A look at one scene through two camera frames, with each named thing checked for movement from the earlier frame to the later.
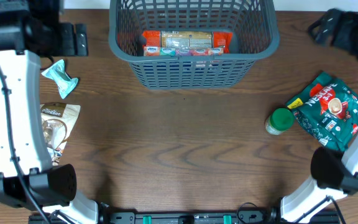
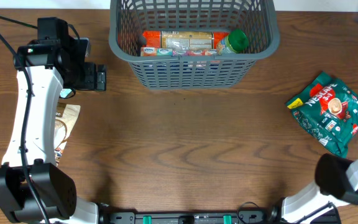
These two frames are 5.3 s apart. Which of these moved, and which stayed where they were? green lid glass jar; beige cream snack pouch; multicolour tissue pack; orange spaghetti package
Moved: green lid glass jar
Stayed: beige cream snack pouch; orange spaghetti package; multicolour tissue pack
